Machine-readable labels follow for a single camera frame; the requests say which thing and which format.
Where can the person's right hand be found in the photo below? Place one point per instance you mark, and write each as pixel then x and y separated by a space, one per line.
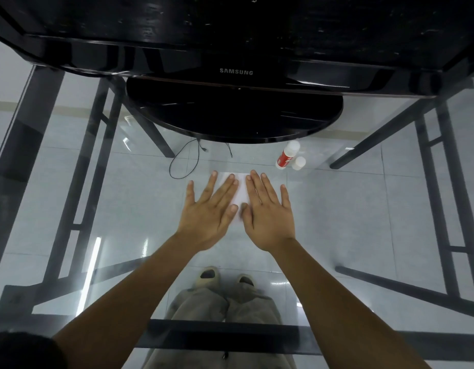
pixel 268 220

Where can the person's left hand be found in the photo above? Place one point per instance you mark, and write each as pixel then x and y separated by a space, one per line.
pixel 206 219

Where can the person's right thumb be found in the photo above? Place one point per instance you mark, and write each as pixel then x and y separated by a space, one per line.
pixel 246 217

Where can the person's right little finger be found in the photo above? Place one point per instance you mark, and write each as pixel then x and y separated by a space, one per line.
pixel 285 197

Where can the person's right middle finger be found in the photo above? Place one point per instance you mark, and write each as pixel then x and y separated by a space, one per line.
pixel 262 187

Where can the person's left thumb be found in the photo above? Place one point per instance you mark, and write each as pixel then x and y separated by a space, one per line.
pixel 231 215

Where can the person's left little finger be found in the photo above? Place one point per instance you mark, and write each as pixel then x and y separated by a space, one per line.
pixel 190 195

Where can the person's left middle finger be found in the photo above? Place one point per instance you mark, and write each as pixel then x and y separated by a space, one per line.
pixel 222 190

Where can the white paper sheet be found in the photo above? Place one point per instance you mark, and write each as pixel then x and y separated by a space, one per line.
pixel 241 190

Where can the person's left forearm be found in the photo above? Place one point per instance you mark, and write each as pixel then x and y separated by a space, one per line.
pixel 129 303

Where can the person's right forearm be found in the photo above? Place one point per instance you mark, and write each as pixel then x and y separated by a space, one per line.
pixel 337 307

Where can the white glue stick cap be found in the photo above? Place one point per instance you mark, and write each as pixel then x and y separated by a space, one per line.
pixel 298 163

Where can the red and white glue stick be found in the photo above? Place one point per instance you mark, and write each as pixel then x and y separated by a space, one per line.
pixel 287 155

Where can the beige shoe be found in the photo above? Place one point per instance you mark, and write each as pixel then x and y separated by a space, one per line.
pixel 246 281
pixel 208 276

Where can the black round monitor stand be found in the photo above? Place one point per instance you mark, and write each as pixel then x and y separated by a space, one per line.
pixel 237 115

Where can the beige trousers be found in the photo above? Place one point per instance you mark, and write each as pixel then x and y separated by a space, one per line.
pixel 206 307

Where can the black monitor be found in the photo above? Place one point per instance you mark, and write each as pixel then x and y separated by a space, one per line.
pixel 237 30

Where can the black metal table frame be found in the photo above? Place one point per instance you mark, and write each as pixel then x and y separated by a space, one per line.
pixel 29 126

